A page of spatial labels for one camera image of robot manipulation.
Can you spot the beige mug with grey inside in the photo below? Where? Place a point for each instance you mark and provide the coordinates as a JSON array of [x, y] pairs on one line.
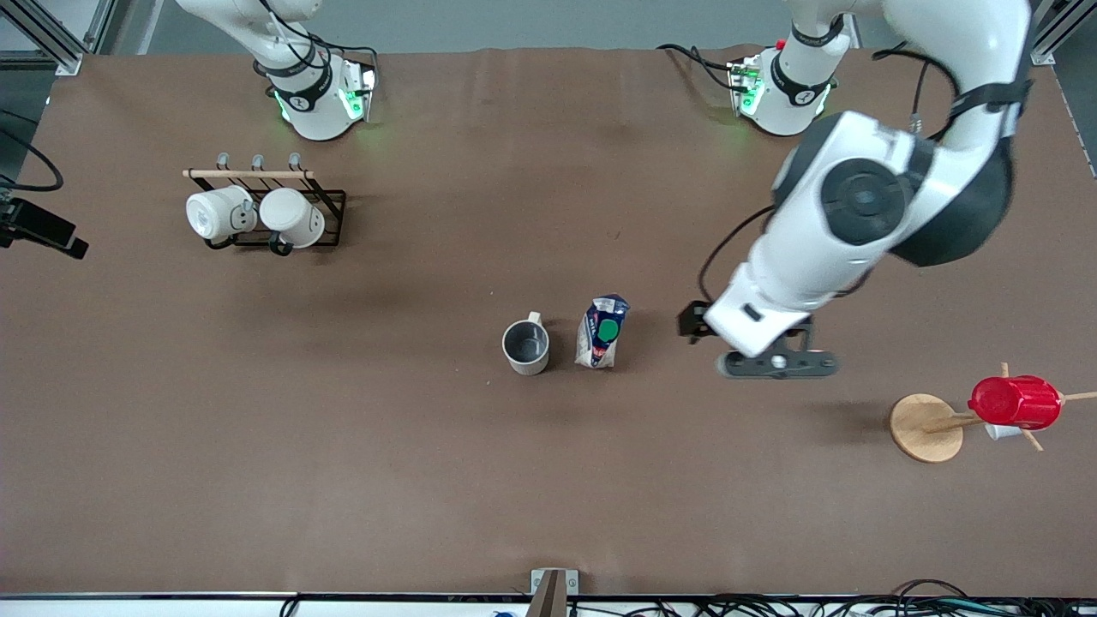
[[524, 343]]

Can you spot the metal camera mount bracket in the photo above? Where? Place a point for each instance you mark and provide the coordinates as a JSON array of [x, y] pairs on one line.
[[553, 591]]

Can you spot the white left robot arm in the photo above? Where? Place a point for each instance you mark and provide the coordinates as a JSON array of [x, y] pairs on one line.
[[857, 197]]

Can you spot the aluminium frame profile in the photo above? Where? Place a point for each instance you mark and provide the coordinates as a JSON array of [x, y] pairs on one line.
[[1054, 34], [51, 38]]

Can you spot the small white cup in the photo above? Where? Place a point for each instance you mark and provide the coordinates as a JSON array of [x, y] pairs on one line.
[[1001, 432]]

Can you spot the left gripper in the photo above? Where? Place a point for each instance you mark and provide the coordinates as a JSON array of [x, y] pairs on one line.
[[692, 320]]

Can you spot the white mug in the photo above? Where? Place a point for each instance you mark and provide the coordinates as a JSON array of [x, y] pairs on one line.
[[293, 216], [214, 214]]

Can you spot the wooden mug tree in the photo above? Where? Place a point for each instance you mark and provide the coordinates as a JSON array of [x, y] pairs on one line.
[[926, 428]]

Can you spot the blue and white milk carton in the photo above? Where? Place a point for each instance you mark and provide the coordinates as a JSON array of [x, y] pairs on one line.
[[604, 334]]

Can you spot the red plastic cup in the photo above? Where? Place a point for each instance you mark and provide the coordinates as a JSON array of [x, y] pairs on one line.
[[1016, 403]]

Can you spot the brown table cover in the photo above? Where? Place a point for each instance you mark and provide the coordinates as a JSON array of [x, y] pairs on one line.
[[428, 480]]

